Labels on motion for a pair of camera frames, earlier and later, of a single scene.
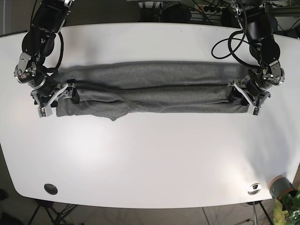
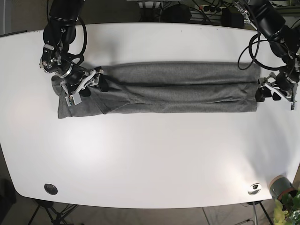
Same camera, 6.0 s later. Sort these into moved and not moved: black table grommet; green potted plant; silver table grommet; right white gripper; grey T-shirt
Moved: right white gripper
Not moved: silver table grommet; green potted plant; grey T-shirt; black table grommet
